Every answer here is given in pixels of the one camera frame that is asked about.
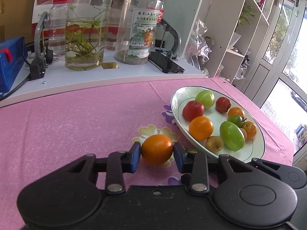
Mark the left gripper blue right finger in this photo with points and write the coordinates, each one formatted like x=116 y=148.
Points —
x=194 y=167

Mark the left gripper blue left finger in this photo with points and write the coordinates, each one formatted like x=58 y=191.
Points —
x=118 y=163

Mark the brown longan fruit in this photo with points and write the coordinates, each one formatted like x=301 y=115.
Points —
x=244 y=133
x=214 y=144

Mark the large orange front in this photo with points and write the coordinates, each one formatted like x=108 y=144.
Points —
x=201 y=128

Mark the green mango front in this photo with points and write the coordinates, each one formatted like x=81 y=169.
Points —
x=232 y=136

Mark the green mango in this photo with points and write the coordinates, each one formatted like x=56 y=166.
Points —
x=232 y=136
x=206 y=98

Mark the red apple with stem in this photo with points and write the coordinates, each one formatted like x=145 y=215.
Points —
x=192 y=110

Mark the green lime front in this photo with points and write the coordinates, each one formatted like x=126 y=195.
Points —
x=237 y=120

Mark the small red apple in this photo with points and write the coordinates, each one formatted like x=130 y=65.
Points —
x=223 y=104

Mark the orange tangerine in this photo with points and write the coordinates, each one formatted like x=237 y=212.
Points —
x=236 y=111
x=250 y=129

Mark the small gold label plate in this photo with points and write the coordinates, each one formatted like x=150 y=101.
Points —
x=109 y=65

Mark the white raised board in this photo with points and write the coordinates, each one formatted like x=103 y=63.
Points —
x=58 y=78

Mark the black smartphone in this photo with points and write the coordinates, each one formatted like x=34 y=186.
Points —
x=164 y=64

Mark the crumpled clear plastic bag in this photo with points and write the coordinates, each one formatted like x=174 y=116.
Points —
x=197 y=50

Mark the grey phone stand left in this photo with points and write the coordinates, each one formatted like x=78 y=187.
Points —
x=38 y=65

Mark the clear jar with green label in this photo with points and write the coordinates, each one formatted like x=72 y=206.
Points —
x=136 y=30

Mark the white shelving unit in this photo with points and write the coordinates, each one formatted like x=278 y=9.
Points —
x=228 y=40

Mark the blue power supply box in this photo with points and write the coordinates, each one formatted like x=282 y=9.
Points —
x=13 y=52

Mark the tall glass plant vase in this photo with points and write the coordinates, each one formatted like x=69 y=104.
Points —
x=85 y=33

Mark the clear jar red lid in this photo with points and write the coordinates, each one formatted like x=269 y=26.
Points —
x=57 y=21

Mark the potted green plant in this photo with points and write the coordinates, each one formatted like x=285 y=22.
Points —
x=245 y=15

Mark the cola bottle red label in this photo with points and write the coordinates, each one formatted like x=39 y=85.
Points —
x=161 y=13

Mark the cardboard box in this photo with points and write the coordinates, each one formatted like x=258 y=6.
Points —
x=16 y=19

